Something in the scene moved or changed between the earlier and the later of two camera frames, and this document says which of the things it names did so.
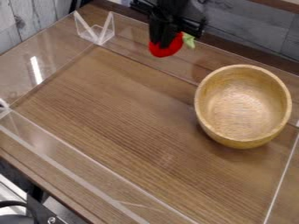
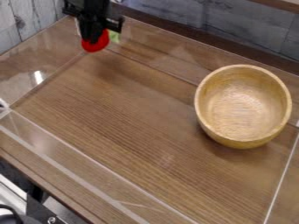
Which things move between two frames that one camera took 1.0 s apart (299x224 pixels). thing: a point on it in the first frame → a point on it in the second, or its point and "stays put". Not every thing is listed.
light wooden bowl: x=244 y=104 stays put
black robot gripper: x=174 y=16 → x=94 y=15
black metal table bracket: x=39 y=213 stays put
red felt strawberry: x=163 y=52 → x=101 y=43
